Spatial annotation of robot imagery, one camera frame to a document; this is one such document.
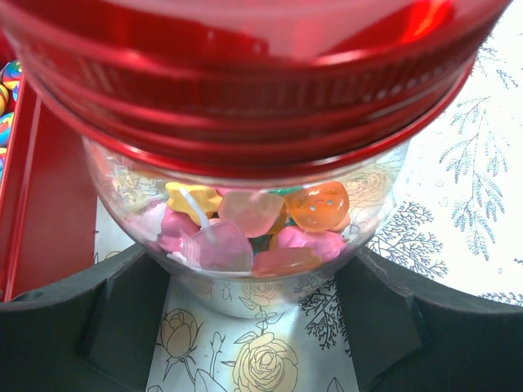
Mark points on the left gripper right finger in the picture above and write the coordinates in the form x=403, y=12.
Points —
x=409, y=333

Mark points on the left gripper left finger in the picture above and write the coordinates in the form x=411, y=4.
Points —
x=93, y=331

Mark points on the clear glass jar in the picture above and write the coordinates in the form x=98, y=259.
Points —
x=248, y=249

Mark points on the red tray swirl lollipops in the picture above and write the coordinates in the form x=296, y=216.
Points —
x=48, y=203

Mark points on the red jar lid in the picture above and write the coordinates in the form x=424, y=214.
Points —
x=248, y=89

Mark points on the floral table mat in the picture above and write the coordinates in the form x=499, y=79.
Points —
x=458, y=222

